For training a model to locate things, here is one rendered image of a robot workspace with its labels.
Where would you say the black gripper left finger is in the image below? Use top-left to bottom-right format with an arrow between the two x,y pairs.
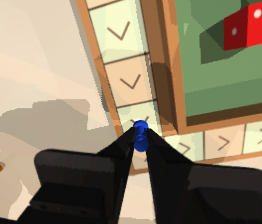
34,127 -> 136,224

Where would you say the square game board track with arrow squares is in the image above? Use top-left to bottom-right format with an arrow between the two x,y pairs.
85,0 -> 262,162

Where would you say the blue pawn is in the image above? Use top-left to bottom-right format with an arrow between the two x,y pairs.
133,120 -> 149,152

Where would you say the red die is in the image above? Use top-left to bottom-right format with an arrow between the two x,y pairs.
223,2 -> 262,51

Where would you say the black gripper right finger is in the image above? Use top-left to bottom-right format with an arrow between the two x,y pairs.
146,128 -> 262,224

